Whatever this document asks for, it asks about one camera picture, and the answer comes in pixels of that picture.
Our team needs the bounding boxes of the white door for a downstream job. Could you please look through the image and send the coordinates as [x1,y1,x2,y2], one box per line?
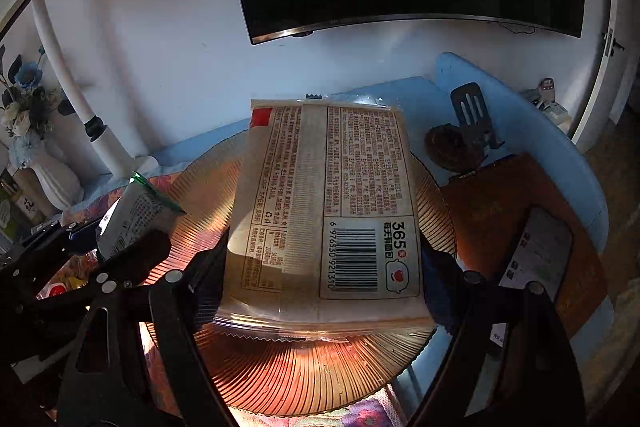
[570,0,636,155]

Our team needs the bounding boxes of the woven brown basket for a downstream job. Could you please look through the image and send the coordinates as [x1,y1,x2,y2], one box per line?
[135,127,458,418]

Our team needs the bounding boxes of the white ribbed vase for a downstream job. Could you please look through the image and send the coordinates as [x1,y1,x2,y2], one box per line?
[15,132,86,214]

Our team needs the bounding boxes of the floral woven cloth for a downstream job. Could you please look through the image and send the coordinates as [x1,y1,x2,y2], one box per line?
[35,172,401,427]

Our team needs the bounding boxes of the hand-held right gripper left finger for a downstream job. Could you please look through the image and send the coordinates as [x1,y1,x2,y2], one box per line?
[57,239,238,427]

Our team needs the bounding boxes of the brown wooden board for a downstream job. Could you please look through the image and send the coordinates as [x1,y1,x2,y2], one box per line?
[440,152,608,343]

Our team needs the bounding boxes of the black slotted spatula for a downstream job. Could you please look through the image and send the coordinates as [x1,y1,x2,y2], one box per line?
[450,82,506,158]

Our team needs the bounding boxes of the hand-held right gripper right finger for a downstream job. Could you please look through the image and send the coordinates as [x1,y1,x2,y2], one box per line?
[410,247,588,427]

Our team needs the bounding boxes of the blue table mat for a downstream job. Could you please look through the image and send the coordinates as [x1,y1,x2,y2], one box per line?
[60,52,618,408]

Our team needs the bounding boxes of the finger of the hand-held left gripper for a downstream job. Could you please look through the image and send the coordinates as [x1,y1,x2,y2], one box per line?
[30,229,173,308]
[0,219,101,268]

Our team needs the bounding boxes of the white printed card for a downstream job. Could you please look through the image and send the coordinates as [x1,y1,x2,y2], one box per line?
[497,206,573,303]

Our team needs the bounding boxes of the small grey green-edged packet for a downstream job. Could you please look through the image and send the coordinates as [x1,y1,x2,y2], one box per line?
[95,172,188,263]

